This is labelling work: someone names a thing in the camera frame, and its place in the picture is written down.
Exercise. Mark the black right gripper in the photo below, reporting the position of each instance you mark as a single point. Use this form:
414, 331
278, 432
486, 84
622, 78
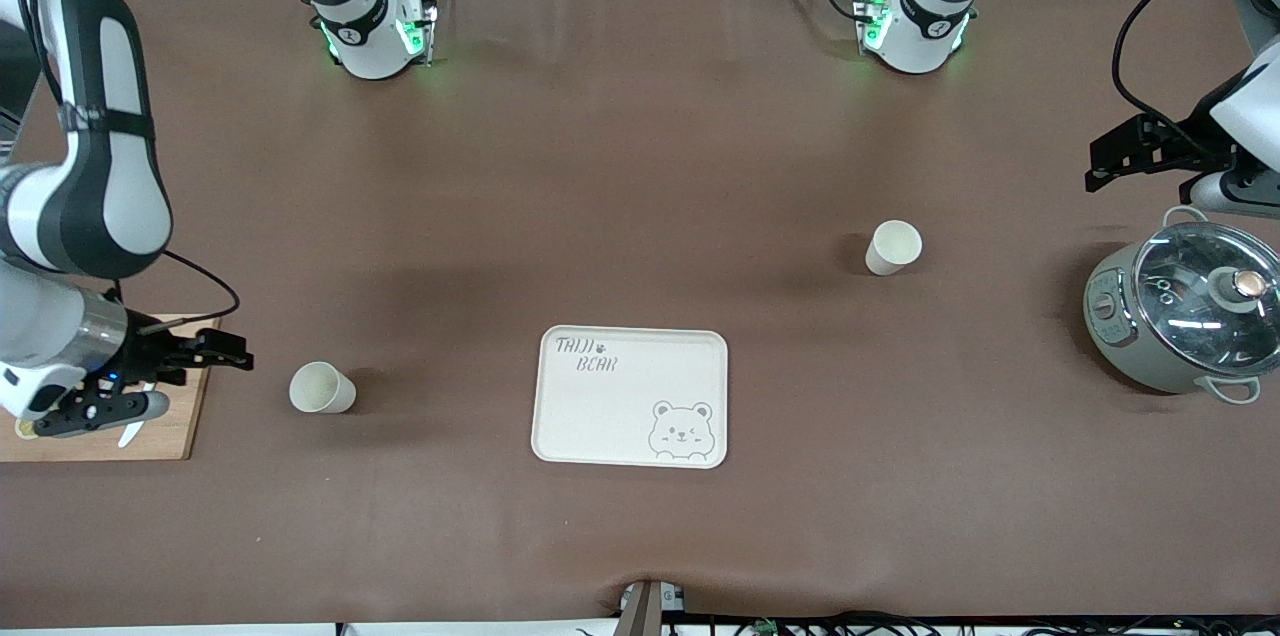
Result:
147, 353

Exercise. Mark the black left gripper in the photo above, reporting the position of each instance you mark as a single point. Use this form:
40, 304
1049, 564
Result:
1178, 152

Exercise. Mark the white IKEA cup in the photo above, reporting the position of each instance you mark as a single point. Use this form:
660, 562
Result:
320, 388
890, 251

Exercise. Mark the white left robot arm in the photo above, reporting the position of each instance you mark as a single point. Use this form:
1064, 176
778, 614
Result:
920, 26

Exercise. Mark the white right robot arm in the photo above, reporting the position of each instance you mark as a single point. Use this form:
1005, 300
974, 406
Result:
100, 196

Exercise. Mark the wooden cutting board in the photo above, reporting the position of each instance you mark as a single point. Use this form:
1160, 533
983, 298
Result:
185, 416

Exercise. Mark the white plastic knife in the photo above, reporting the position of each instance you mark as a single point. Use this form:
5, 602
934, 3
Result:
130, 436

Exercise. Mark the glass pot lid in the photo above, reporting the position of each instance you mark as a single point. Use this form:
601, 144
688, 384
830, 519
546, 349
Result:
1190, 316

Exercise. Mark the grey-green electric pot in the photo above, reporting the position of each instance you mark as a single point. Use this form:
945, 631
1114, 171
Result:
1115, 336

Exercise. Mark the lemon slice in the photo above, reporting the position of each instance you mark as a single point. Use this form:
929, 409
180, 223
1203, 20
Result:
22, 432

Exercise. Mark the cream tray with bear print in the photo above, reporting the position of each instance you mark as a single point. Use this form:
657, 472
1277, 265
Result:
620, 416

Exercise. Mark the brown table cover mat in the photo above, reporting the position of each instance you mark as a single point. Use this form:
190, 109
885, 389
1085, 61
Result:
640, 166

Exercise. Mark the brown camera post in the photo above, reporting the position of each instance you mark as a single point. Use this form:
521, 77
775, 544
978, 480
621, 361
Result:
640, 611

